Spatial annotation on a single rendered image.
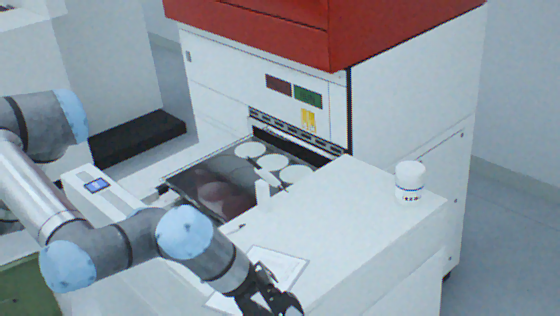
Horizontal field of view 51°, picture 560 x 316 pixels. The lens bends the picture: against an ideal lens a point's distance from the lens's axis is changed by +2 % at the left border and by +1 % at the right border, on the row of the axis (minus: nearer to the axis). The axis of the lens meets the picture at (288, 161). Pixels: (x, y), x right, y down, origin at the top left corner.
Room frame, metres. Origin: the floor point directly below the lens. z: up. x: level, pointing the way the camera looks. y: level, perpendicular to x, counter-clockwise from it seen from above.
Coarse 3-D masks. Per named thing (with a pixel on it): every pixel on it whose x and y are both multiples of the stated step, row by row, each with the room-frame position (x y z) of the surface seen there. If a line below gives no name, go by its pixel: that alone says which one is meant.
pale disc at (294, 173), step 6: (288, 168) 1.46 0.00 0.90; (294, 168) 1.46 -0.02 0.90; (300, 168) 1.46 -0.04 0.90; (306, 168) 1.45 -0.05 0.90; (282, 174) 1.43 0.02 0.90; (288, 174) 1.43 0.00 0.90; (294, 174) 1.43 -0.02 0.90; (300, 174) 1.42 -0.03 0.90; (306, 174) 1.42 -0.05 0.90; (288, 180) 1.40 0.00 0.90; (294, 180) 1.39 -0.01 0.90
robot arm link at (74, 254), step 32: (0, 128) 0.92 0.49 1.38; (0, 160) 0.84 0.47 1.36; (0, 192) 0.79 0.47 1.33; (32, 192) 0.76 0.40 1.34; (32, 224) 0.72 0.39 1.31; (64, 224) 0.70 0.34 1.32; (64, 256) 0.63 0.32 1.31; (96, 256) 0.65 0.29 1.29; (128, 256) 0.68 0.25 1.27; (64, 288) 0.61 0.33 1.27
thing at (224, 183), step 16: (240, 144) 1.63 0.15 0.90; (208, 160) 1.55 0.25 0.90; (224, 160) 1.54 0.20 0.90; (240, 160) 1.53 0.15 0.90; (256, 160) 1.52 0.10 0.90; (288, 160) 1.51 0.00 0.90; (176, 176) 1.47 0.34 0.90; (192, 176) 1.46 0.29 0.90; (208, 176) 1.46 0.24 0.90; (224, 176) 1.45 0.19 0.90; (240, 176) 1.44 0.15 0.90; (256, 176) 1.43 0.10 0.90; (192, 192) 1.38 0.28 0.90; (208, 192) 1.37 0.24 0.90; (224, 192) 1.36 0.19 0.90; (240, 192) 1.36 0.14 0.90; (272, 192) 1.34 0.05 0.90; (208, 208) 1.29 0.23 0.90; (224, 208) 1.29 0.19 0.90; (240, 208) 1.28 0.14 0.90
